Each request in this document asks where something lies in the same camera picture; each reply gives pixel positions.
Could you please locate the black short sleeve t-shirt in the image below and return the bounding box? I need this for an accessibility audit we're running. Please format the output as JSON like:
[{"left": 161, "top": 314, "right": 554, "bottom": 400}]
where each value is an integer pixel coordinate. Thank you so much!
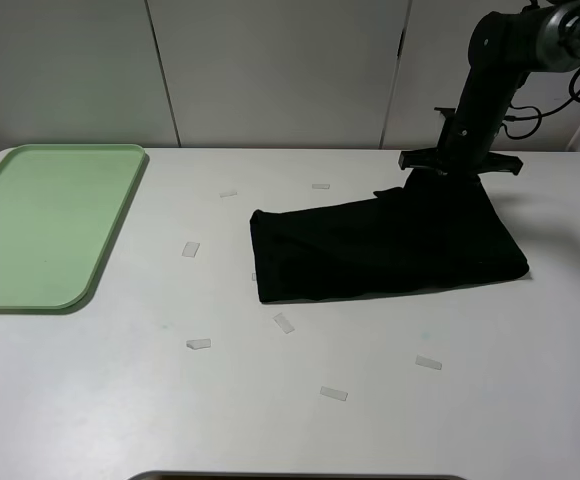
[{"left": 250, "top": 170, "right": 529, "bottom": 304}]

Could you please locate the white tape piece back left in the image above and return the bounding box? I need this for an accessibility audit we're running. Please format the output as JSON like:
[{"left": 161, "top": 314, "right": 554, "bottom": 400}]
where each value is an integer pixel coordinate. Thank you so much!
[{"left": 220, "top": 190, "right": 238, "bottom": 198}]

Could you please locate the white tape piece left front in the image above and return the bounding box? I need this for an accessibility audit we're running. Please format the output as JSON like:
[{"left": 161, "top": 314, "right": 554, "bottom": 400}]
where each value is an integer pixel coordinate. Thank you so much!
[{"left": 186, "top": 338, "right": 212, "bottom": 350}]

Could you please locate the green plastic tray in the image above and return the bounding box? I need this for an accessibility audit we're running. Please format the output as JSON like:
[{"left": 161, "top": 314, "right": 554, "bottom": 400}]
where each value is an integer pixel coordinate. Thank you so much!
[{"left": 0, "top": 144, "right": 147, "bottom": 312}]

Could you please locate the white tape piece near tray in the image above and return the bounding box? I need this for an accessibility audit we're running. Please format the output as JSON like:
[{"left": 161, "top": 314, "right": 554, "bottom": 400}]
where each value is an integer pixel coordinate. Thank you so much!
[{"left": 182, "top": 242, "right": 200, "bottom": 258}]

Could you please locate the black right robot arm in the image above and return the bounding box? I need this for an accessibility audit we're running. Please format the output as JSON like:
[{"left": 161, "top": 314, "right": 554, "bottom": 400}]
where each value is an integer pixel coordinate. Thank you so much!
[{"left": 399, "top": 1, "right": 580, "bottom": 177}]

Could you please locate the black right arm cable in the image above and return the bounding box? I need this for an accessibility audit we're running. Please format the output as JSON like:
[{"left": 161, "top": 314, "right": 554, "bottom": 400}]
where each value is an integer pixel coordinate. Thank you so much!
[{"left": 499, "top": 59, "right": 580, "bottom": 141}]

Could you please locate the white tape piece right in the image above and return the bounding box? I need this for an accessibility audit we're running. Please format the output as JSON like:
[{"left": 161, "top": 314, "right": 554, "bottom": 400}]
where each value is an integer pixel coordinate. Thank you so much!
[{"left": 415, "top": 355, "right": 442, "bottom": 371}]

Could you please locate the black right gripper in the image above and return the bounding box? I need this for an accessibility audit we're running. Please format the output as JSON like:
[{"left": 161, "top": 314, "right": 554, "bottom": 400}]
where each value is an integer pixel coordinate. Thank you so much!
[{"left": 398, "top": 107, "right": 523, "bottom": 176}]

